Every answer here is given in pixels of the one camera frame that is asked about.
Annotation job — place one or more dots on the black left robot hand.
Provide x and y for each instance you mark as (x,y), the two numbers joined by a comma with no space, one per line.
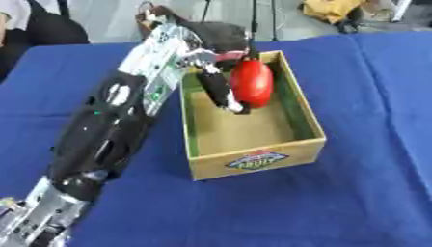
(218,41)

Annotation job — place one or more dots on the red oval toy fruit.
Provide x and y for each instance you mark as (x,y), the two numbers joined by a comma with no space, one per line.
(251,83)

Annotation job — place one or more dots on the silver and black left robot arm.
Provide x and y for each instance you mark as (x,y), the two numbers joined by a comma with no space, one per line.
(107,128)

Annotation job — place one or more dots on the tan cardboard box green inside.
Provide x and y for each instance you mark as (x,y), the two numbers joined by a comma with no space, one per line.
(247,128)

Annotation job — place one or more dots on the black tripod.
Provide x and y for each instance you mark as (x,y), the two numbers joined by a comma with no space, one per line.
(254,19)

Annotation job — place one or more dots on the yellow bag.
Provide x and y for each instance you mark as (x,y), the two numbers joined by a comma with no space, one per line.
(332,9)

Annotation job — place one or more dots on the person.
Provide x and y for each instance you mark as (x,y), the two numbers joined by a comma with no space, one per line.
(34,32)

